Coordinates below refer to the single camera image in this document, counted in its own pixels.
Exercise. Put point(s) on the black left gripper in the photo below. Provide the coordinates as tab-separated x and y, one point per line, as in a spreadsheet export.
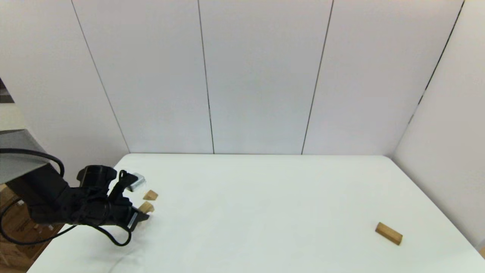
117	214

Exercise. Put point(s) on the arched wooden building block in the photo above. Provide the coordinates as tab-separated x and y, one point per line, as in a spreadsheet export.
146	207

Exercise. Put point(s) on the triangular wooden building block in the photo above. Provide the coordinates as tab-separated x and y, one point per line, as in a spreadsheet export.
150	195

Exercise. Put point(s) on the rectangular wooden building block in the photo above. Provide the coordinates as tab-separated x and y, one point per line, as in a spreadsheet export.
388	233

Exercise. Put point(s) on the labelled brown cardboard box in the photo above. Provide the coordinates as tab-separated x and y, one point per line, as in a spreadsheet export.
22	229

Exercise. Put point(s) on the plain brown cardboard box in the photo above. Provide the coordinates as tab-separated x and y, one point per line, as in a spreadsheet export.
11	256

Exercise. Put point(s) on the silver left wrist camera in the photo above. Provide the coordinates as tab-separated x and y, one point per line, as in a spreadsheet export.
137	182

